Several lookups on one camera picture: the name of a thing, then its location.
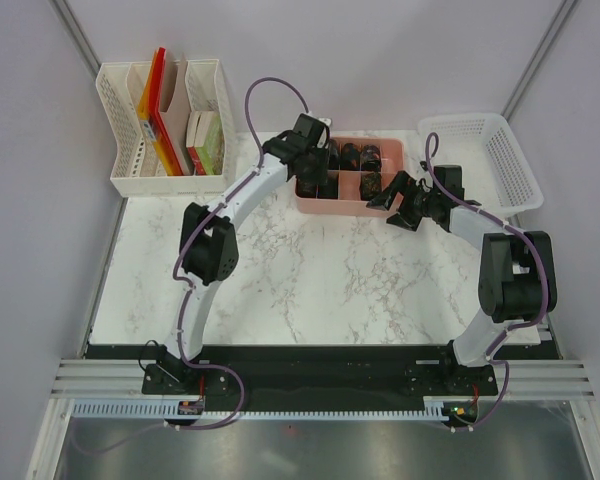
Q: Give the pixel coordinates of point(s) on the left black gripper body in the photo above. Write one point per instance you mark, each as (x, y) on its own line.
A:
(318, 165)

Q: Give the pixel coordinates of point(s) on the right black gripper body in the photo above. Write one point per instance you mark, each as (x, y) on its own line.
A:
(424, 201)

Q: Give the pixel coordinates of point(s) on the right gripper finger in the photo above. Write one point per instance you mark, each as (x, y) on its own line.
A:
(405, 219)
(398, 185)

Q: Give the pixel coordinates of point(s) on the long black necktie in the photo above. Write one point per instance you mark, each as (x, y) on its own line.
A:
(329, 190)

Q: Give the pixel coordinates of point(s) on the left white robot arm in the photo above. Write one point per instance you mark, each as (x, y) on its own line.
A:
(209, 254)

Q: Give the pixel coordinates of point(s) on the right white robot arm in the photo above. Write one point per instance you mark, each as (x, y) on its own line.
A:
(517, 285)

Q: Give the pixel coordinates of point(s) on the rolled tie front right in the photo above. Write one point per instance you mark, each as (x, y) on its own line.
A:
(370, 185)

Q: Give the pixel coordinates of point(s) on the rolled tie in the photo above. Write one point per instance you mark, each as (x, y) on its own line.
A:
(333, 155)
(370, 158)
(370, 185)
(350, 157)

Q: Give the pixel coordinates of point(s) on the rolled tie floral left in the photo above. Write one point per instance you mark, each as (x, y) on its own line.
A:
(306, 190)

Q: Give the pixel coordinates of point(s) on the rolled tie back left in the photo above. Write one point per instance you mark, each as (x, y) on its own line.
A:
(333, 155)

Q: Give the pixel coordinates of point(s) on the pink compartment tray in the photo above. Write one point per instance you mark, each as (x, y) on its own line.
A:
(360, 171)

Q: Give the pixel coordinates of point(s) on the rolled tie back middle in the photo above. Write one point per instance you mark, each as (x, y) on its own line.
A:
(350, 157)

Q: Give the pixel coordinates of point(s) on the rolled tie back right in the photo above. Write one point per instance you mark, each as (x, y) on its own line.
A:
(370, 158)

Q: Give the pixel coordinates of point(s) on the white plastic basket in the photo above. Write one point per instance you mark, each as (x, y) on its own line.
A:
(496, 172)

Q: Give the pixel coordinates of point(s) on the green book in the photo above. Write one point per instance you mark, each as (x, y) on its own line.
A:
(211, 154)

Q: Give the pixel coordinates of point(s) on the cream paperback book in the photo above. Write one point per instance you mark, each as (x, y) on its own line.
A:
(198, 125)

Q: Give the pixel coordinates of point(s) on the cream desktop file organizer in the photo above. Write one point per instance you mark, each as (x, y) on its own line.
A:
(137, 170)

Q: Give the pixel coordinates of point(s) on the beige cardboard folder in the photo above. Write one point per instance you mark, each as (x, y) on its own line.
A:
(175, 109)

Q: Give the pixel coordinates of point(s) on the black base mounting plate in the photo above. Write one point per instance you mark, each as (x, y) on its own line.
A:
(335, 377)

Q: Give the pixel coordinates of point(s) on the red orange folder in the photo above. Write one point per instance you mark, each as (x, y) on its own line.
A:
(149, 115)

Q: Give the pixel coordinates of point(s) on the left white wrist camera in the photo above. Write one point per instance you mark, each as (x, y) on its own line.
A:
(326, 121)

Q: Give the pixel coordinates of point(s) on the white slotted cable duct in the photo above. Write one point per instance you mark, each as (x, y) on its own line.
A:
(180, 410)

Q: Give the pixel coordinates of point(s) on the aluminium frame rail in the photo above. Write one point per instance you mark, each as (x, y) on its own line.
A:
(534, 380)

